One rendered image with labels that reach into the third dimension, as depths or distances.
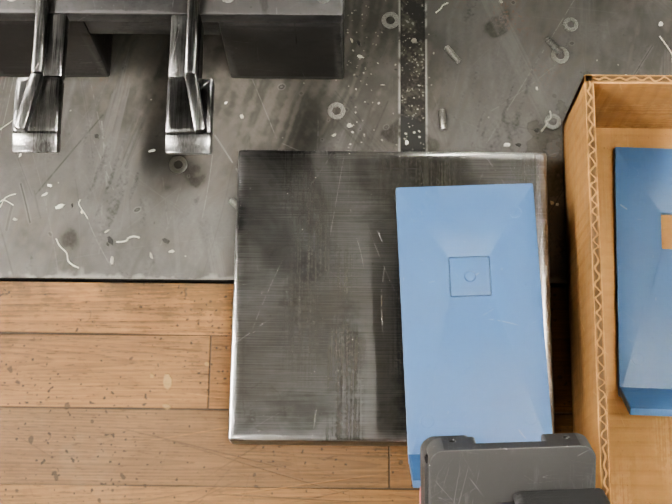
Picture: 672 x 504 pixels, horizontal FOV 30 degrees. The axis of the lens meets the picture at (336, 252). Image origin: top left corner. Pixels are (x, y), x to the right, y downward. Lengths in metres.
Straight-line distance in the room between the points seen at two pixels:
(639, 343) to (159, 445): 0.26
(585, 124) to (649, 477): 0.19
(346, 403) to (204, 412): 0.08
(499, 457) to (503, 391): 0.13
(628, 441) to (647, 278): 0.09
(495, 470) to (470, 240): 0.17
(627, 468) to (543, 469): 0.19
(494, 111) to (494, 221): 0.11
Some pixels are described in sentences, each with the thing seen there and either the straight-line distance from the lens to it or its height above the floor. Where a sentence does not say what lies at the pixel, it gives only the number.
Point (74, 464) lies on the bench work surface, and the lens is 0.69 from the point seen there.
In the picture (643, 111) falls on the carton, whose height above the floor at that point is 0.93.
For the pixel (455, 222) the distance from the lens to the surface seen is 0.64.
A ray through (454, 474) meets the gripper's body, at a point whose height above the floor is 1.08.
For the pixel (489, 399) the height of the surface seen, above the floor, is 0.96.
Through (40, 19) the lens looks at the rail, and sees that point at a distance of 0.67.
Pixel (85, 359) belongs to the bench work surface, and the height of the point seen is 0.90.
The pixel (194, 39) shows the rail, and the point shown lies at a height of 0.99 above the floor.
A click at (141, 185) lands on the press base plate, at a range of 0.72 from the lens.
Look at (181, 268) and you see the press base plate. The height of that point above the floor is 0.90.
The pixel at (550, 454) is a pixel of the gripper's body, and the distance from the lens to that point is 0.50.
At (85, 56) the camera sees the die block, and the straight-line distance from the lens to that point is 0.72.
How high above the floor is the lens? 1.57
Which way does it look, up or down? 75 degrees down
